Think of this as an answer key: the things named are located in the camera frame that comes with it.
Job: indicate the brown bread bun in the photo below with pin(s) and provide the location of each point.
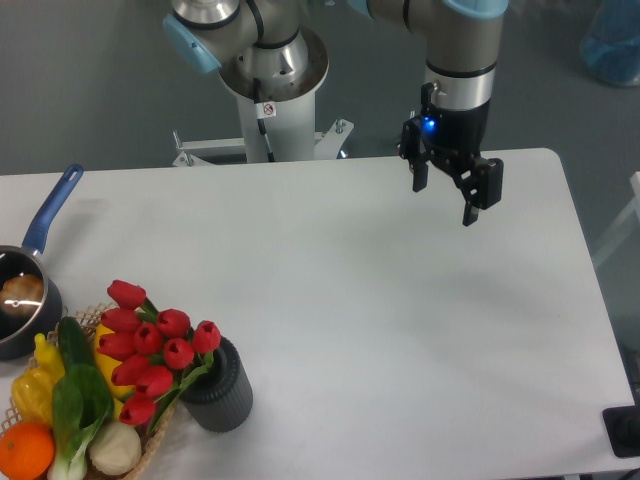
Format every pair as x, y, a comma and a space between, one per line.
22, 295

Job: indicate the blue translucent container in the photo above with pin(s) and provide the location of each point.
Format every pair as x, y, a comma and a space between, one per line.
610, 48

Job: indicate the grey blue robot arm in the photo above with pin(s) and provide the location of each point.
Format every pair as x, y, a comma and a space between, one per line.
462, 40

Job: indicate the green bok choy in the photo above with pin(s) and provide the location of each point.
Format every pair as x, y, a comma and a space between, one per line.
81, 404

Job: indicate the yellow bell pepper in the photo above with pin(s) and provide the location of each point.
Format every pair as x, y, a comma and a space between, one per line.
32, 396

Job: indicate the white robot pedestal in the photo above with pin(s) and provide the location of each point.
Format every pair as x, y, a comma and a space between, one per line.
275, 92

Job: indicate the orange fruit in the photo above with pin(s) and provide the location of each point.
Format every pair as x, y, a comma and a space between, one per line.
27, 451

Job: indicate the yellow corn cob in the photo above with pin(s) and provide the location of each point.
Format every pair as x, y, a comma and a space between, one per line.
117, 408

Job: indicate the beige mushroom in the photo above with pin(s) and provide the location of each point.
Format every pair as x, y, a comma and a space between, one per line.
116, 449

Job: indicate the green cucumber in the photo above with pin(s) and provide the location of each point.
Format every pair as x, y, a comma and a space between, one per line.
72, 344

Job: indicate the white frame at right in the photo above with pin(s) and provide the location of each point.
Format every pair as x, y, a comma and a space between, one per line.
619, 229

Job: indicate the dark grey ribbed vase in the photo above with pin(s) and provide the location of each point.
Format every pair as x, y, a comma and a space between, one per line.
222, 399

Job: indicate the blue handled saucepan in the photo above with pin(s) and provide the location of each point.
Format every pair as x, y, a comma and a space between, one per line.
17, 333

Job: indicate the red tulip bouquet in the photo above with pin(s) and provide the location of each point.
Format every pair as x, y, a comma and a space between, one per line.
157, 354

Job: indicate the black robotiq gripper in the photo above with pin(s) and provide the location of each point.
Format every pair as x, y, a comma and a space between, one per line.
455, 137

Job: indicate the black device at edge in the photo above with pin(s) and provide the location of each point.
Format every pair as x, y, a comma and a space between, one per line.
622, 426

